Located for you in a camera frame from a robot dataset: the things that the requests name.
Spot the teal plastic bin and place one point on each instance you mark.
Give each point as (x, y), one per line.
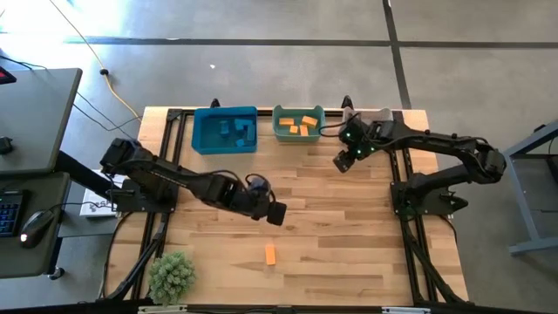
(279, 136)

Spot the grey metal cart frame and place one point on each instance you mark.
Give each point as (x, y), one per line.
(524, 205)

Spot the white printed booklet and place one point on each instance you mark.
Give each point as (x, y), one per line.
(93, 205)

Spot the dark grey desk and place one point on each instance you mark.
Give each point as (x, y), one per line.
(26, 261)

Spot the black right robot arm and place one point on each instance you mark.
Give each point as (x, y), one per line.
(436, 141)

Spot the black desk support bar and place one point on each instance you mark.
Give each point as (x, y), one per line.
(83, 174)

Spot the yellow wooden cube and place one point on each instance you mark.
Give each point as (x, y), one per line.
(270, 254)
(294, 129)

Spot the black device with red light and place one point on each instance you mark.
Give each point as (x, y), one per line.
(5, 76)

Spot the silver bracket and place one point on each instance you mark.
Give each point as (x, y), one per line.
(405, 310)
(161, 309)

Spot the small black device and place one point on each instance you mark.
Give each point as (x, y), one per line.
(4, 146)

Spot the blue wooden cube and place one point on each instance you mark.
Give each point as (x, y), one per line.
(240, 142)
(240, 124)

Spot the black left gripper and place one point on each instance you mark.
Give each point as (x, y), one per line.
(257, 205)

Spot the black computer mouse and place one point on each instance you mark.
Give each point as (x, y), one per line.
(37, 227)

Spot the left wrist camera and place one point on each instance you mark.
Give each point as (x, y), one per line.
(258, 184)

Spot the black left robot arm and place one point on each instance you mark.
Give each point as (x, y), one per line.
(174, 179)

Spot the green artificial bush plant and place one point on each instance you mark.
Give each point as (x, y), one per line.
(172, 277)

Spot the black aluminium table frame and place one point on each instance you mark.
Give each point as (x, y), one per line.
(154, 244)

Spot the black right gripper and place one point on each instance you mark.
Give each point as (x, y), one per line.
(361, 139)

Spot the yellow wooden plank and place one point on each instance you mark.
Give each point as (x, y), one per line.
(309, 121)

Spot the blue plastic bin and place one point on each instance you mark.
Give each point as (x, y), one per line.
(205, 144)

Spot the yellow long wooden block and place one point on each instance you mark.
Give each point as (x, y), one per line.
(286, 121)

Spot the blue long wooden block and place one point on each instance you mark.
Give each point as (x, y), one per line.
(224, 128)
(250, 131)

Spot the black backlit keyboard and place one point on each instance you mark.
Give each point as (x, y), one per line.
(8, 213)

